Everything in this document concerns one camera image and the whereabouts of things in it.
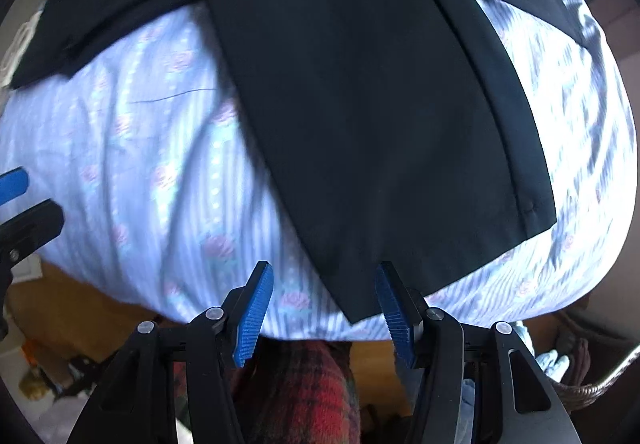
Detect black pants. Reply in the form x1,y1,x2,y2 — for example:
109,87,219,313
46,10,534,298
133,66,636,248
10,0,582,323

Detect red plaid cloth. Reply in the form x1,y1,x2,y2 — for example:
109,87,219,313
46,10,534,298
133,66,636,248
231,337,361,444

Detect blue striped floral bedsheet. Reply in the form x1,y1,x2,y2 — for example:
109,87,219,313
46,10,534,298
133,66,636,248
1,0,637,341

